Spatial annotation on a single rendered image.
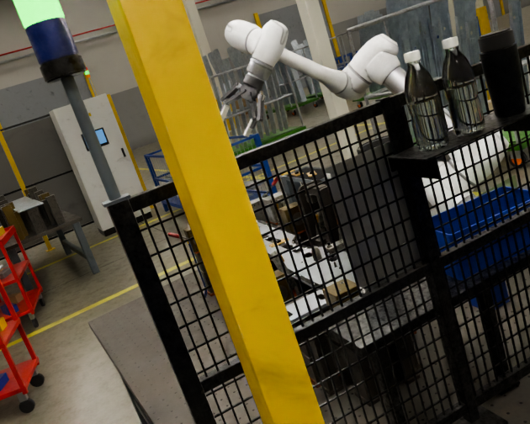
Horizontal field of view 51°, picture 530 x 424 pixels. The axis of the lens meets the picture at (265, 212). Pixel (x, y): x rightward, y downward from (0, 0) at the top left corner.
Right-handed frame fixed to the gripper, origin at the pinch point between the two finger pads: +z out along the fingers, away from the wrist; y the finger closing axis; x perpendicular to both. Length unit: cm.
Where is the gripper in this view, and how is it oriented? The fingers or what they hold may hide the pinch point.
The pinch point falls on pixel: (234, 126)
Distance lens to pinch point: 215.7
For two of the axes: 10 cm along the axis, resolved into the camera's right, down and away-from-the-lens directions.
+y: -7.6, -4.7, 4.5
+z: -4.2, 8.8, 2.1
